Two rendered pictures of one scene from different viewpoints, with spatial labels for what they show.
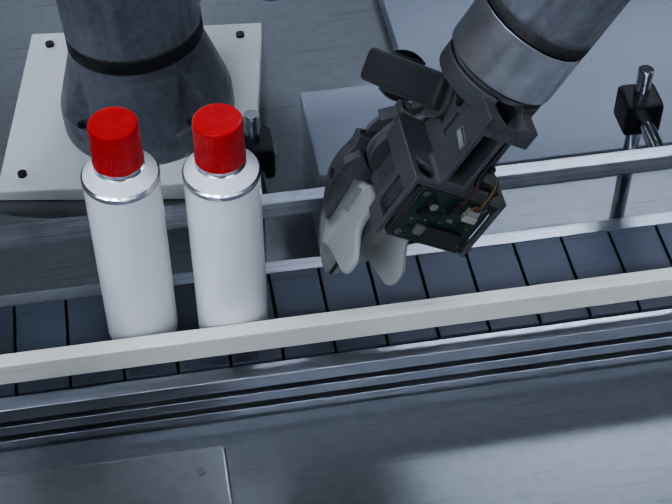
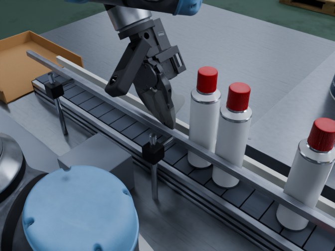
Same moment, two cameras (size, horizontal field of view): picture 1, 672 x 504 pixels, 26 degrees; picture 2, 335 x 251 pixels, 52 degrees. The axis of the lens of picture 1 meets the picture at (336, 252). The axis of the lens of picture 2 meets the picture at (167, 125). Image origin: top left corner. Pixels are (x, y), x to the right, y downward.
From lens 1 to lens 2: 1.17 m
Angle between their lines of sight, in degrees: 82
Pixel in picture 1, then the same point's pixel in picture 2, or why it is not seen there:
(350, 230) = (175, 97)
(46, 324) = (253, 204)
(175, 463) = (253, 143)
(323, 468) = not seen: hidden behind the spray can
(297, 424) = not seen: hidden behind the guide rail
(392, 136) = (161, 59)
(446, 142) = (160, 41)
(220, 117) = (206, 70)
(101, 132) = (247, 86)
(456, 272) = (131, 129)
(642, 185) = (43, 133)
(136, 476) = (266, 148)
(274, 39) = not seen: outside the picture
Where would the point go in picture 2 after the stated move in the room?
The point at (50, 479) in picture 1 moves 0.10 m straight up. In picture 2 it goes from (290, 163) to (302, 123)
